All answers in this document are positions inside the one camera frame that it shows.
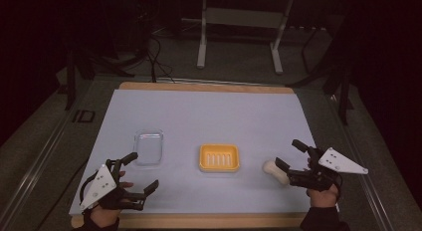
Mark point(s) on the yellow soap dish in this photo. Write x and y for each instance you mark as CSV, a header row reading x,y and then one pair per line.
x,y
219,158

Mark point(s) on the pale blue table mat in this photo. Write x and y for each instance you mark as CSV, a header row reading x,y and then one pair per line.
x,y
205,118

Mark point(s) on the person's right hand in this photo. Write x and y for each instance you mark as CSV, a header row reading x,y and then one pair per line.
x,y
323,197

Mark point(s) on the black floor frame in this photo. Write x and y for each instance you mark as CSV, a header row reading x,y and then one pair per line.
x,y
75,116

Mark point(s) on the person's left hand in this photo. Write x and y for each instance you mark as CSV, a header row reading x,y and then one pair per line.
x,y
103,218

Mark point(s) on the cream bread roll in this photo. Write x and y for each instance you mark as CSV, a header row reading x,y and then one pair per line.
x,y
274,171

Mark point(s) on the white metal stand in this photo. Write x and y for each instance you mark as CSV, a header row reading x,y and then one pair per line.
x,y
245,18

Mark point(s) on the clear plastic container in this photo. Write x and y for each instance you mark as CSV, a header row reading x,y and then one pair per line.
x,y
148,148

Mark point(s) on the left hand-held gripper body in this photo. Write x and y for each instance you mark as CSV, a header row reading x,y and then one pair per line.
x,y
99,186

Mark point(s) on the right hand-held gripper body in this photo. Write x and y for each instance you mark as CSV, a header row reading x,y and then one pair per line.
x,y
338,163

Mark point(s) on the black stand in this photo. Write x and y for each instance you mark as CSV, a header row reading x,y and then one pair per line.
x,y
345,91
70,85

